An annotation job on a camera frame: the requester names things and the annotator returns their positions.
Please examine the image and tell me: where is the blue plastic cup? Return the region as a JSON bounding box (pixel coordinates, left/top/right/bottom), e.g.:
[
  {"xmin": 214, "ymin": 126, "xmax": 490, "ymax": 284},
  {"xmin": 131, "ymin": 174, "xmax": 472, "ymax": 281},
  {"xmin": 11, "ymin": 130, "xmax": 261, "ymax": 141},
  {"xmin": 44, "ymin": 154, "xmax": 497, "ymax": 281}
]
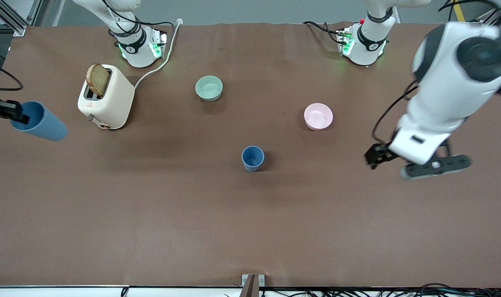
[
  {"xmin": 242, "ymin": 146, "xmax": 265, "ymax": 172},
  {"xmin": 10, "ymin": 101, "xmax": 68, "ymax": 142}
]

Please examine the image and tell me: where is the pink bowl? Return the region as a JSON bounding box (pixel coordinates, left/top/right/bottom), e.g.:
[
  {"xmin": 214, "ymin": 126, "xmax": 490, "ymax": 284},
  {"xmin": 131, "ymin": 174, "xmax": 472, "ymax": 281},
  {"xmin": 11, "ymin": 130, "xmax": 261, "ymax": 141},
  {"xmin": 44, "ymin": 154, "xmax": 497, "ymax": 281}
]
[{"xmin": 304, "ymin": 103, "xmax": 334, "ymax": 131}]

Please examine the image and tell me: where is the brown bread slice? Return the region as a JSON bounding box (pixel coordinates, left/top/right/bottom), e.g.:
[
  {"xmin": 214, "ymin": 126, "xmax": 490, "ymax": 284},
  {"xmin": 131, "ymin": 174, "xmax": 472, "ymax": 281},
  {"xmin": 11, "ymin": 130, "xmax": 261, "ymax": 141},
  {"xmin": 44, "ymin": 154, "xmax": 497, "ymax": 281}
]
[{"xmin": 86, "ymin": 63, "xmax": 111, "ymax": 98}]

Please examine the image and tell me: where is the cream white toaster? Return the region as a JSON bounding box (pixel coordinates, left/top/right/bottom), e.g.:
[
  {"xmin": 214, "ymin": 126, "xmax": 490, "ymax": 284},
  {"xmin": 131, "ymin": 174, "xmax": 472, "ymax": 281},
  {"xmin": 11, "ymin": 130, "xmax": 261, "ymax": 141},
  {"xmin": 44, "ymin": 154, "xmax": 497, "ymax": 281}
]
[{"xmin": 78, "ymin": 64, "xmax": 135, "ymax": 130}]

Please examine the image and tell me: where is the green lit base controller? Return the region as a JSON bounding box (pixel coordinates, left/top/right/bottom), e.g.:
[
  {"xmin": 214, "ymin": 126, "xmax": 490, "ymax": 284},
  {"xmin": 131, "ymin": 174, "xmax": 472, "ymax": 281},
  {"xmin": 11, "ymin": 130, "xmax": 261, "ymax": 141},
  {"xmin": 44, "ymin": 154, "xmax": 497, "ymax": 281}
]
[
  {"xmin": 336, "ymin": 27, "xmax": 355, "ymax": 57},
  {"xmin": 149, "ymin": 30, "xmax": 168, "ymax": 59}
]

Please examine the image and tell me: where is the mint green bowl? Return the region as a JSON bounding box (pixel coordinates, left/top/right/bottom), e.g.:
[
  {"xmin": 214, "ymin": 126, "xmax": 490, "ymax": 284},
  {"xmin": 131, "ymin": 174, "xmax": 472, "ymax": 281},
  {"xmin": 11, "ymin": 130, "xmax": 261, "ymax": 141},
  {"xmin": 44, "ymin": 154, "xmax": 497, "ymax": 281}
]
[{"xmin": 195, "ymin": 75, "xmax": 223, "ymax": 102}]

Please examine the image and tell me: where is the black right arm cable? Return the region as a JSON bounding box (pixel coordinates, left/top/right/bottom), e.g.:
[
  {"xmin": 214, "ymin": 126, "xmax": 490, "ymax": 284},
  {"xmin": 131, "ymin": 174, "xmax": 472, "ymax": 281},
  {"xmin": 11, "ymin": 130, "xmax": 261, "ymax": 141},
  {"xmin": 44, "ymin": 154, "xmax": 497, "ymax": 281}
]
[{"xmin": 0, "ymin": 49, "xmax": 24, "ymax": 92}]

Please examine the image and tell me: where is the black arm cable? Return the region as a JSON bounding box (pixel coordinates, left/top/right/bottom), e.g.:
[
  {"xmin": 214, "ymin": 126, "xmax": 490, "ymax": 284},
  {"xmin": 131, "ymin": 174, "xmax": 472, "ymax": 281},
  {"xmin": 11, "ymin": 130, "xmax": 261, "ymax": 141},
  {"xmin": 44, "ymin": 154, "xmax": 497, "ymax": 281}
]
[
  {"xmin": 0, "ymin": 49, "xmax": 24, "ymax": 92},
  {"xmin": 372, "ymin": 0, "xmax": 500, "ymax": 146}
]

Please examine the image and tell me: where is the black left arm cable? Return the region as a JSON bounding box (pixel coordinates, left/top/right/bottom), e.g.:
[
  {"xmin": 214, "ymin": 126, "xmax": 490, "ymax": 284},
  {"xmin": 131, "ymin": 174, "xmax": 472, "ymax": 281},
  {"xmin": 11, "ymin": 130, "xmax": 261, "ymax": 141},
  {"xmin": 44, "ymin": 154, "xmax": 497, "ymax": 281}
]
[{"xmin": 372, "ymin": 0, "xmax": 500, "ymax": 146}]

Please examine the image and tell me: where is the black cable bundle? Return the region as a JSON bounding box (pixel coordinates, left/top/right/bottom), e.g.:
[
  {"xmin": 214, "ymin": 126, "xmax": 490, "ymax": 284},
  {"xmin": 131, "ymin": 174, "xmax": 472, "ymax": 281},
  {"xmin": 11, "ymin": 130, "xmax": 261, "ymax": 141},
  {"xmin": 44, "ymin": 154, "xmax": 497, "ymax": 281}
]
[{"xmin": 261, "ymin": 283, "xmax": 501, "ymax": 297}]

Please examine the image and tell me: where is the black base cable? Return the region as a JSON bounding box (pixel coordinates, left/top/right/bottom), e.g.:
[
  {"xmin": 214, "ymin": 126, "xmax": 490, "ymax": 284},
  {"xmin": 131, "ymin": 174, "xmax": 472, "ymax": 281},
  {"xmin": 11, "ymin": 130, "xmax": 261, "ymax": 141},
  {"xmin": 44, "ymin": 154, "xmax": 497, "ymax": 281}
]
[{"xmin": 303, "ymin": 21, "xmax": 342, "ymax": 44}]

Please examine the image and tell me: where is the white toaster power cable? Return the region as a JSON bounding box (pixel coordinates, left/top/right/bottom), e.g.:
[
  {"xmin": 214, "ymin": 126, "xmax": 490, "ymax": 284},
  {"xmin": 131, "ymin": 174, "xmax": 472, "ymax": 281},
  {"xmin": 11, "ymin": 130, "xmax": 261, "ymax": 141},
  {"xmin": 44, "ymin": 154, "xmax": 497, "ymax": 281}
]
[{"xmin": 134, "ymin": 18, "xmax": 183, "ymax": 90}]

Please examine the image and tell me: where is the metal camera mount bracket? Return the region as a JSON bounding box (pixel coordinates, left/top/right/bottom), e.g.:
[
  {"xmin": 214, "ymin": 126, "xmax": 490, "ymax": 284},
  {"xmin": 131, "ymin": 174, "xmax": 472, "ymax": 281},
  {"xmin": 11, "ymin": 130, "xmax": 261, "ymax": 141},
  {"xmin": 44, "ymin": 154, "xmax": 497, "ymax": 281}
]
[{"xmin": 242, "ymin": 274, "xmax": 265, "ymax": 297}]

